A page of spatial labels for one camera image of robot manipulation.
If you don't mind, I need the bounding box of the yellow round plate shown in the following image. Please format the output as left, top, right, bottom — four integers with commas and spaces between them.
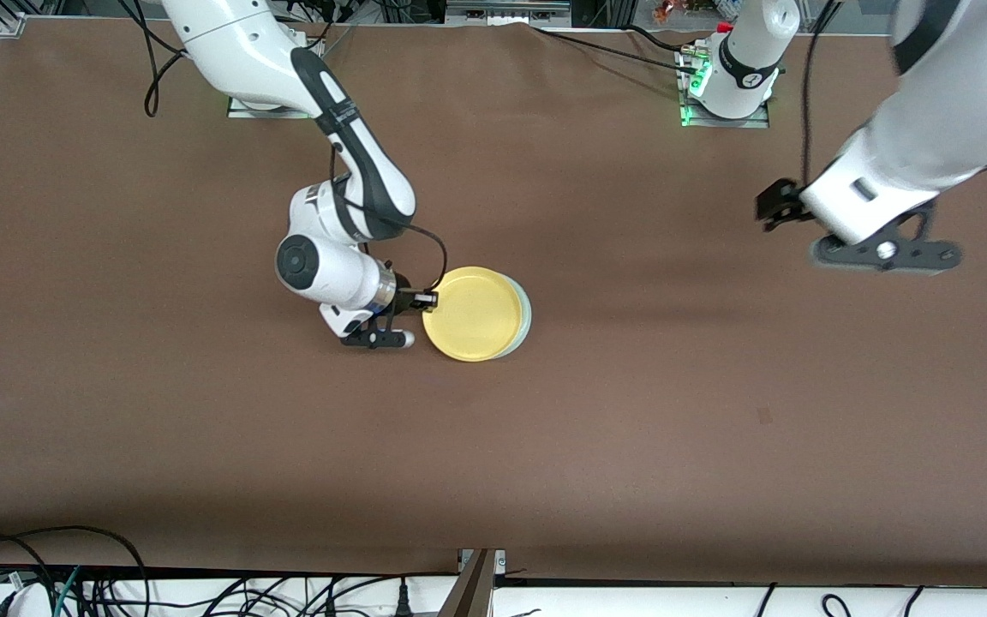
422, 266, 522, 363

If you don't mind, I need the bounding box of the pale green round plate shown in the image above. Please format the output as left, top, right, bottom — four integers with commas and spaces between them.
493, 274, 534, 359

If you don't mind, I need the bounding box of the brown table cover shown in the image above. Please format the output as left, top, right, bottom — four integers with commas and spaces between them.
0, 17, 987, 588

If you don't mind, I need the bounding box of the white bench surface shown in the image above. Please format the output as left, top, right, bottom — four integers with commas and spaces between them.
0, 572, 987, 617

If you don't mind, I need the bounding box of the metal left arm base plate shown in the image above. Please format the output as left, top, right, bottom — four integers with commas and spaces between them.
677, 45, 771, 130

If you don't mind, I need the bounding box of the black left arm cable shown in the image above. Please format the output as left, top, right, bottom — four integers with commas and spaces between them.
801, 0, 842, 186

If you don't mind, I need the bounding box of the short black table cable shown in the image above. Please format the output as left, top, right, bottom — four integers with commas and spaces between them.
622, 23, 693, 52

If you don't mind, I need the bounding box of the long black table cable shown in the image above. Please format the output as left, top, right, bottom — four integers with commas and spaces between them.
531, 26, 700, 75

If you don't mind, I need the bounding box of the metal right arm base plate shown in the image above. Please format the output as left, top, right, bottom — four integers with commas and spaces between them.
226, 93, 310, 120

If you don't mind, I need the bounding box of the black base cable bundle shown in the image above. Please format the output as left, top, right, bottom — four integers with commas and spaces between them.
301, 0, 354, 54

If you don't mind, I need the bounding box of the aluminium frame post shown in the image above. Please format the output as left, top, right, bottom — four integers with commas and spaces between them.
438, 548, 499, 617

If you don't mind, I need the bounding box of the black looped cable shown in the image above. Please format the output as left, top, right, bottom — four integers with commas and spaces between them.
0, 524, 151, 617

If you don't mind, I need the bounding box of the green cable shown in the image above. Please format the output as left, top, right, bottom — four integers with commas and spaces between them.
54, 566, 84, 617

